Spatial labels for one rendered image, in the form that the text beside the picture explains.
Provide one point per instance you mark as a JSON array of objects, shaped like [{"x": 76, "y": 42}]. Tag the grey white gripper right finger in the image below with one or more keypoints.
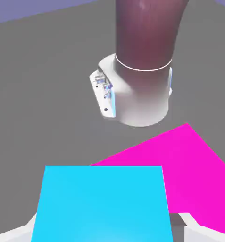
[{"x": 191, "y": 232}]

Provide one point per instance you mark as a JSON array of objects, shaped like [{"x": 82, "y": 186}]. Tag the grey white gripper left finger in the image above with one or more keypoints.
[{"x": 14, "y": 235}]

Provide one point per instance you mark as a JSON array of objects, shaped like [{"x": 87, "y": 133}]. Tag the small cyan cube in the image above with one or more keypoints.
[{"x": 102, "y": 204}]

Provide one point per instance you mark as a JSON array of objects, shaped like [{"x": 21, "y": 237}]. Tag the large magenta box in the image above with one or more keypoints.
[{"x": 191, "y": 170}]

